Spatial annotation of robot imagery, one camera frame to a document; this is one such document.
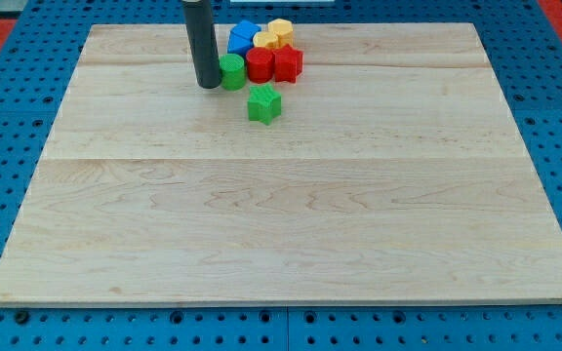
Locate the dark grey cylindrical robot stick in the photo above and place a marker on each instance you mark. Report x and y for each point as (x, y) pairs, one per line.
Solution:
(199, 22)

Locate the blue perforated metal table plate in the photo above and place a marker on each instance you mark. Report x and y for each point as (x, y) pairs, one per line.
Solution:
(36, 64)

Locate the green star block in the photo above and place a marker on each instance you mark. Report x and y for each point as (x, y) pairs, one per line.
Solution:
(264, 103)

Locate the yellow hexagon block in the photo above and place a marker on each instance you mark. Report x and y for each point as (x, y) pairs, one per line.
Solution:
(284, 30)

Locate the blue pentagon block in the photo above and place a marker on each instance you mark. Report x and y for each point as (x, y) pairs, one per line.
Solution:
(245, 29)

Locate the yellow pentagon block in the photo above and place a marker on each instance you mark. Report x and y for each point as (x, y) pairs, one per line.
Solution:
(266, 39)

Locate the blue triangular block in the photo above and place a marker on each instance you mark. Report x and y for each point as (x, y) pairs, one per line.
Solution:
(238, 45)

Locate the green cylinder block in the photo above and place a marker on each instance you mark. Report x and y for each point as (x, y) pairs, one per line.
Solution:
(233, 72)

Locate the red star block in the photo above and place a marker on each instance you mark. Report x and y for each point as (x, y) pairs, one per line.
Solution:
(288, 63)

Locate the red cylinder block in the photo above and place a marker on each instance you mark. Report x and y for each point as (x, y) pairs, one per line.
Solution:
(260, 64)

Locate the light wooden board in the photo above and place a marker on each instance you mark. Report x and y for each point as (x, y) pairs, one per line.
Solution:
(395, 175)

